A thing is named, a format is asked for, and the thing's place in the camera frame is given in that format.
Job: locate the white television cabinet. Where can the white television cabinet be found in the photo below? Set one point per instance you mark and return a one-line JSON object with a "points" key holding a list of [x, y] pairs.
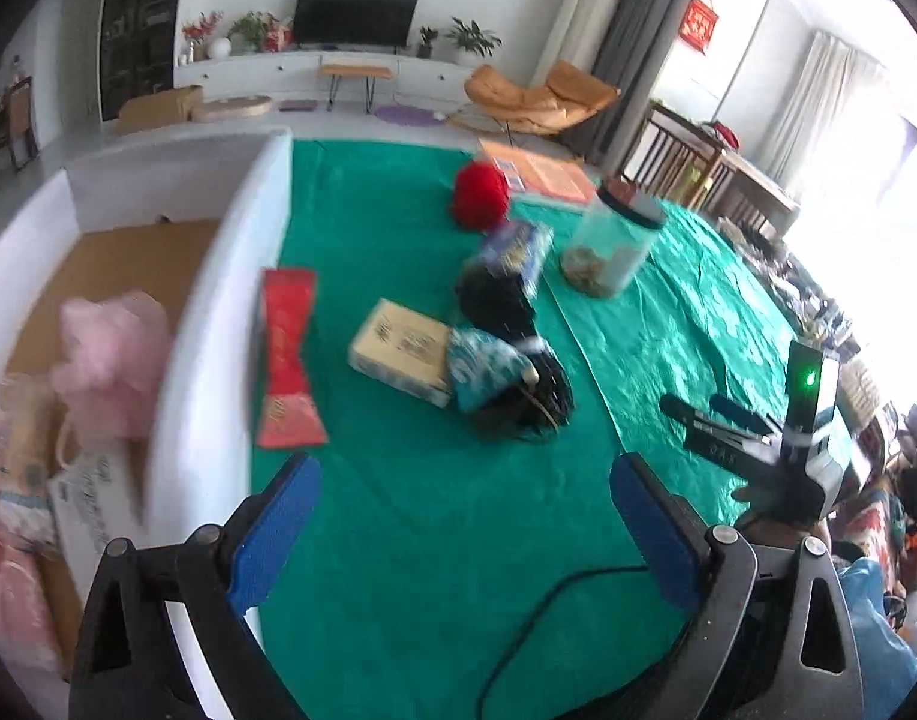
{"points": [[278, 71]]}

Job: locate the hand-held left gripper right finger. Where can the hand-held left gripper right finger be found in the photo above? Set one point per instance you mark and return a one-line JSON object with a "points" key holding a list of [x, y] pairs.
{"points": [[653, 532]]}

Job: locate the purple round mat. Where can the purple round mat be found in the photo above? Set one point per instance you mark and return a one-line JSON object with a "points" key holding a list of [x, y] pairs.
{"points": [[406, 116]]}

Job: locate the red snack packet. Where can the red snack packet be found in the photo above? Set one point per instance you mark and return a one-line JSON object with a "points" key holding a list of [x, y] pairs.
{"points": [[286, 345]]}

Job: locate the red flower arrangement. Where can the red flower arrangement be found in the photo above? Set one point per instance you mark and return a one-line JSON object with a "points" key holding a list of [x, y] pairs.
{"points": [[202, 28]]}

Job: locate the white curtain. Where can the white curtain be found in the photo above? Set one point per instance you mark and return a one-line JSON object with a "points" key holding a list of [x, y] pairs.
{"points": [[818, 105]]}

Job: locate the blue plastic bag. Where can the blue plastic bag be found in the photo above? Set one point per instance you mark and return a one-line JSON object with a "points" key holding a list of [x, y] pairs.
{"points": [[878, 637]]}

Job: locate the brown cardboard box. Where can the brown cardboard box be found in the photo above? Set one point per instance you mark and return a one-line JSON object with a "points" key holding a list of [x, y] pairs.
{"points": [[158, 106]]}

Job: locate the red yarn ball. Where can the red yarn ball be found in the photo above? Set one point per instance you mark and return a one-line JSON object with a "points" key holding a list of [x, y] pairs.
{"points": [[479, 195]]}

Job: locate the red cloth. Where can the red cloth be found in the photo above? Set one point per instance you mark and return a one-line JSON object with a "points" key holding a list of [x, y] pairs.
{"points": [[724, 136]]}

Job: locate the pile of assorted clutter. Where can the pile of assorted clutter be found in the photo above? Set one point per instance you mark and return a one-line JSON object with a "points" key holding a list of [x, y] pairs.
{"points": [[818, 307]]}

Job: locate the red wall hanging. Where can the red wall hanging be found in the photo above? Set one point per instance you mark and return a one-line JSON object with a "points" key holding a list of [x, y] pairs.
{"points": [[699, 24]]}

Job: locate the wooden bench with metal legs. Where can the wooden bench with metal legs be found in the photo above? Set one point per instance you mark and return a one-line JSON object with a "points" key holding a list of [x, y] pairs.
{"points": [[355, 71]]}

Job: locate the bushy green potted plant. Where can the bushy green potted plant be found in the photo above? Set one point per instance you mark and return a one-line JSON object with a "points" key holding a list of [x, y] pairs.
{"points": [[250, 30]]}

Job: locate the black mesh pouf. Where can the black mesh pouf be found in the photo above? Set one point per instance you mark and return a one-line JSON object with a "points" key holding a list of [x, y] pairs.
{"points": [[492, 300]]}

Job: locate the pink striped packet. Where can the pink striped packet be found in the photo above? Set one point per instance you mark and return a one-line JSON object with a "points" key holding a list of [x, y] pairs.
{"points": [[16, 585]]}

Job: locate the beige round cushion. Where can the beige round cushion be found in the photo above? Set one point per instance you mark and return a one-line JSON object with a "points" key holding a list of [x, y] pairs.
{"points": [[229, 109]]}

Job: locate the grey curtain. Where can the grey curtain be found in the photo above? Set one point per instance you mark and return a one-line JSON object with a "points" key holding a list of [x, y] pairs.
{"points": [[638, 30]]}

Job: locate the beige carton box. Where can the beige carton box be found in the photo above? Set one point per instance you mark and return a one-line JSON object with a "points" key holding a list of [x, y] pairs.
{"points": [[398, 349]]}

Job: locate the teal patterned packet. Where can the teal patterned packet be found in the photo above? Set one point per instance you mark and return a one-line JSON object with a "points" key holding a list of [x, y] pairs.
{"points": [[484, 367]]}

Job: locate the pink plush toy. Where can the pink plush toy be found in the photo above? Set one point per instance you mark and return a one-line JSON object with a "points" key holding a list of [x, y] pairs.
{"points": [[106, 360]]}

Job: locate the green satin tablecloth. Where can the green satin tablecloth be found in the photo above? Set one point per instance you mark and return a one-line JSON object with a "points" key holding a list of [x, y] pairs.
{"points": [[428, 502]]}

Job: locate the clear jar with black lid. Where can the clear jar with black lid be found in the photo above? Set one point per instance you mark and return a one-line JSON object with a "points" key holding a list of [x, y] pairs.
{"points": [[608, 247]]}

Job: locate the dark tall cabinet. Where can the dark tall cabinet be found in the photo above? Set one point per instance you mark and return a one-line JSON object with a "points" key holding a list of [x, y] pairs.
{"points": [[139, 30]]}

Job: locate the person's right hand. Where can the person's right hand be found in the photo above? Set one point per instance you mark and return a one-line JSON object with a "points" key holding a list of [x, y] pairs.
{"points": [[788, 534]]}

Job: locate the flat screen television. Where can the flat screen television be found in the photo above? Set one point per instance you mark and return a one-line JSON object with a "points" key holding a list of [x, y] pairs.
{"points": [[353, 15]]}

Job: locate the wooden dining chair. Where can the wooden dining chair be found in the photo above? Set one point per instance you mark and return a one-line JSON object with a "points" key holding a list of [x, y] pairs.
{"points": [[20, 127]]}

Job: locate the orange book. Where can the orange book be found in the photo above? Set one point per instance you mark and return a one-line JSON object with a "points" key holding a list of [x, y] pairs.
{"points": [[548, 172]]}

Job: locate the red gift box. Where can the red gift box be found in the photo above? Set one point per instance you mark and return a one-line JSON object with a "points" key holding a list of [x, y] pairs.
{"points": [[280, 36]]}

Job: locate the standing air conditioner with cover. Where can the standing air conditioner with cover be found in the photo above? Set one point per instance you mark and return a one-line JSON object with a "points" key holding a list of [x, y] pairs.
{"points": [[578, 22]]}

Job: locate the small potted plant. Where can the small potted plant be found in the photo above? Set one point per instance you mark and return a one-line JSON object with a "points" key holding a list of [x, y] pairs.
{"points": [[427, 41]]}

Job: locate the white cardboard box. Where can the white cardboard box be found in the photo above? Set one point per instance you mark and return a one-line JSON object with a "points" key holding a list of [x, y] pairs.
{"points": [[226, 300]]}

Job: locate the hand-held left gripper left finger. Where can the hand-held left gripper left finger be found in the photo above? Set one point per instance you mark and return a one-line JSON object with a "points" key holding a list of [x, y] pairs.
{"points": [[278, 532]]}

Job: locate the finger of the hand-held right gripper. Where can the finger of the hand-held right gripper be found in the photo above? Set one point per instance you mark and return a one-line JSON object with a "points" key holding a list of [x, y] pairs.
{"points": [[743, 412], [717, 439]]}

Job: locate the white wet wipes packet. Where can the white wet wipes packet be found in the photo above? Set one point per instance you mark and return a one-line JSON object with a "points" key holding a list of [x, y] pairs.
{"points": [[91, 495]]}

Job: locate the dark flat device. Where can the dark flat device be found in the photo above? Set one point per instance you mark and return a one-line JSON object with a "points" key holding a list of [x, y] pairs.
{"points": [[298, 105]]}

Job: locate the large green potted plant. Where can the large green potted plant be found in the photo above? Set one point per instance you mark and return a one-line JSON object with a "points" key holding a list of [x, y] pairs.
{"points": [[473, 37]]}

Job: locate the orange lounge chair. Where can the orange lounge chair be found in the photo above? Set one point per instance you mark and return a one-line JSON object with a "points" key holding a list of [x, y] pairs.
{"points": [[518, 101]]}

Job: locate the white round vase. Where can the white round vase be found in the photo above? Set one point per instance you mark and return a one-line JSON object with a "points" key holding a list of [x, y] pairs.
{"points": [[218, 49]]}

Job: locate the blue and yellow packet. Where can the blue and yellow packet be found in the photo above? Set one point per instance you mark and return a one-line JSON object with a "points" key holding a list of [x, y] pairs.
{"points": [[514, 247]]}

